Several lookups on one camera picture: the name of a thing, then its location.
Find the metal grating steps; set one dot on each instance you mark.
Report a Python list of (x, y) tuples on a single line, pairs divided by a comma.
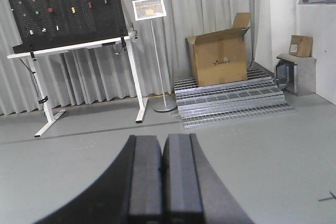
[(256, 96)]

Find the large cardboard box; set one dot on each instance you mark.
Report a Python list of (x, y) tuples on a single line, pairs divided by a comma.
[(220, 57)]

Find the white standing desk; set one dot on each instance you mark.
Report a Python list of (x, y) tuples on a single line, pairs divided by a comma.
[(80, 73)]

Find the small cardboard box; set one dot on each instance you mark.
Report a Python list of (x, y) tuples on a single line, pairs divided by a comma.
[(301, 46)]

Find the sign stand with picture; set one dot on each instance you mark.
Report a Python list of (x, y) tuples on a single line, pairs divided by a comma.
[(149, 10)]

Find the grey curtain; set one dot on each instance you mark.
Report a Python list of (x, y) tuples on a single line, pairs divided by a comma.
[(184, 18)]

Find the black pegboard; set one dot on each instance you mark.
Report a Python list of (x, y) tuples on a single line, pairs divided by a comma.
[(44, 24)]

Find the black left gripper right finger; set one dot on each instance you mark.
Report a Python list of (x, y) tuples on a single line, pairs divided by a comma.
[(193, 192)]

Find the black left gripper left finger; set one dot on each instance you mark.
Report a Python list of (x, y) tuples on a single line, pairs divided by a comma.
[(128, 191)]

